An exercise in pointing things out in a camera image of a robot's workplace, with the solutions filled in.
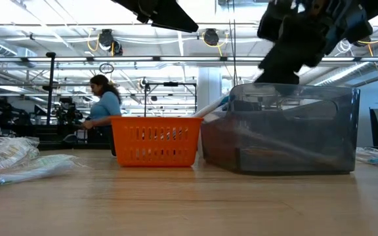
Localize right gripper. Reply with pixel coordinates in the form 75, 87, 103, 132
256, 0, 373, 85

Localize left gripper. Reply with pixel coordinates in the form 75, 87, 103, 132
112, 0, 199, 33

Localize smoky grey transparent bin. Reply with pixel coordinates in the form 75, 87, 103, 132
200, 83, 361, 175

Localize purple toothbrush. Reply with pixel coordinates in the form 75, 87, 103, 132
355, 146, 378, 161

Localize clear plastic packets pile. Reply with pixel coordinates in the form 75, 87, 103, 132
0, 153, 80, 189

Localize person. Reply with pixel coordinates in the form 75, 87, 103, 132
79, 74, 123, 157

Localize black plastic slotted basket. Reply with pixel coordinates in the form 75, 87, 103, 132
108, 126, 117, 157

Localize black pole stand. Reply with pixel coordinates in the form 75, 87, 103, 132
45, 51, 57, 126

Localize orange plastic slotted basket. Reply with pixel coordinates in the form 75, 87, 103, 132
109, 116, 205, 168

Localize black robot workstation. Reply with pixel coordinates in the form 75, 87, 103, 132
0, 94, 88, 147

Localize black ceiling cable reel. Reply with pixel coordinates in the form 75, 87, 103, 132
112, 39, 123, 56
98, 28, 115, 50
203, 28, 220, 47

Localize black hanging cables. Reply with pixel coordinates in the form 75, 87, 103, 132
227, 0, 240, 87

